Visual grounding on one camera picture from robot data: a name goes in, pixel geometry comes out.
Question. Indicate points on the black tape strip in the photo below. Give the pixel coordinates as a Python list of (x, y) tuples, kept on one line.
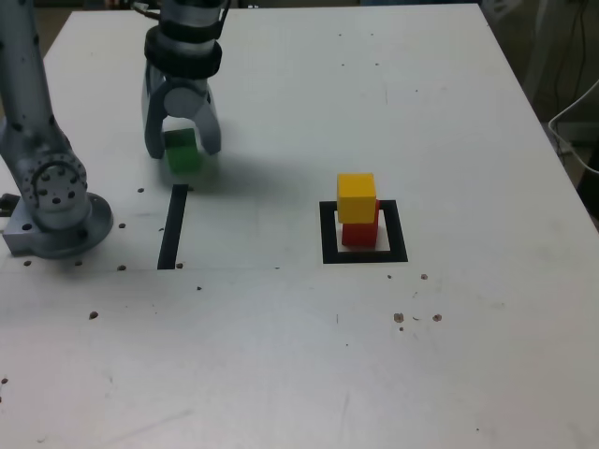
[(172, 224)]

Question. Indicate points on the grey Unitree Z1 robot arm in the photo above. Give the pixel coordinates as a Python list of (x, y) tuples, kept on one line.
[(28, 93)]

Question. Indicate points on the yellow cube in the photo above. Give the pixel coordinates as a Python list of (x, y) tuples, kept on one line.
[(356, 198)]

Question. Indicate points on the black tape square outline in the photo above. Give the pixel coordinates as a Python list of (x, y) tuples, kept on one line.
[(365, 258)]

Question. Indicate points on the red cube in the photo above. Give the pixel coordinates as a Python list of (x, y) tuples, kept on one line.
[(359, 234)]

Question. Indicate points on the green cube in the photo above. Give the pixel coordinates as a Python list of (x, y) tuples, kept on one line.
[(183, 159)]

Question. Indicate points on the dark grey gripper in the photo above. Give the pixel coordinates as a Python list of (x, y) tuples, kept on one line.
[(187, 84)]

